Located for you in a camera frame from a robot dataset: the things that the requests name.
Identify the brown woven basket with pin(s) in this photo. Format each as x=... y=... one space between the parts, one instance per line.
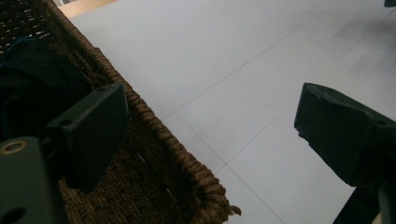
x=162 y=161

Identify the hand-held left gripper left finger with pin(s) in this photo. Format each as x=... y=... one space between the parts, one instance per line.
x=93 y=130

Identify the dark object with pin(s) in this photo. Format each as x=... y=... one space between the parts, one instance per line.
x=390 y=3

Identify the dark cloth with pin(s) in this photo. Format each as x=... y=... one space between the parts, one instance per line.
x=34 y=90

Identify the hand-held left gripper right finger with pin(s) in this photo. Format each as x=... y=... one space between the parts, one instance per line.
x=342 y=137

